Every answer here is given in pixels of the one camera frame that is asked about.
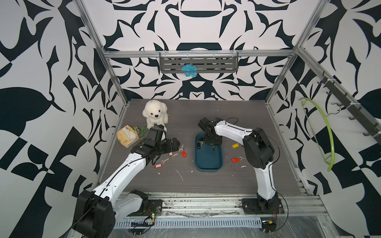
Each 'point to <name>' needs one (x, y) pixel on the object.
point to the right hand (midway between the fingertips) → (211, 141)
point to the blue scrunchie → (189, 70)
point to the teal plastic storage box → (208, 158)
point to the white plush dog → (156, 113)
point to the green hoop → (333, 157)
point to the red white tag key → (171, 154)
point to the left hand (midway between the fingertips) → (172, 142)
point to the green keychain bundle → (139, 131)
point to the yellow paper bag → (128, 136)
